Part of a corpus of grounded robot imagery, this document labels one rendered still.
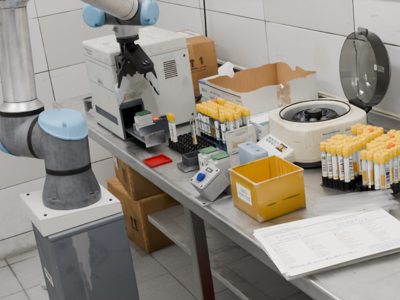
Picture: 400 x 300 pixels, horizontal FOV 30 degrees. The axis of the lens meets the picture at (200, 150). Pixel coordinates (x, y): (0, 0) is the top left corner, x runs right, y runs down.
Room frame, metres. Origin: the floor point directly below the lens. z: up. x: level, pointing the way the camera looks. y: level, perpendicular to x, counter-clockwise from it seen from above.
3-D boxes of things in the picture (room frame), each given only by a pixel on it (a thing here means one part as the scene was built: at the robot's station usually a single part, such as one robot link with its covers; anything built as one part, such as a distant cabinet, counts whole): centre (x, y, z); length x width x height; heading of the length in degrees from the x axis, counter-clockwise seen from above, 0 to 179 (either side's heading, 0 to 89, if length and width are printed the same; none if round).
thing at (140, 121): (2.26, 0.16, 0.95); 0.05 x 0.04 x 0.06; 114
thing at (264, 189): (1.66, -0.15, 0.93); 0.13 x 0.13 x 0.10; 23
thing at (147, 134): (2.28, 0.17, 0.92); 0.21 x 0.07 x 0.05; 24
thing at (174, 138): (2.15, 0.02, 0.93); 0.17 x 0.09 x 0.11; 24
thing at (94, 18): (2.18, 0.21, 1.32); 0.11 x 0.11 x 0.08; 57
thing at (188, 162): (2.01, 0.02, 0.89); 0.09 x 0.05 x 0.04; 112
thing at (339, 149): (1.71, -0.34, 0.93); 0.02 x 0.02 x 0.11
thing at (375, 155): (1.63, -0.41, 0.93); 0.02 x 0.02 x 0.11
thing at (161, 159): (2.08, 0.13, 0.88); 0.07 x 0.07 x 0.01; 24
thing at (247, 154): (1.82, -0.14, 0.92); 0.10 x 0.07 x 0.10; 19
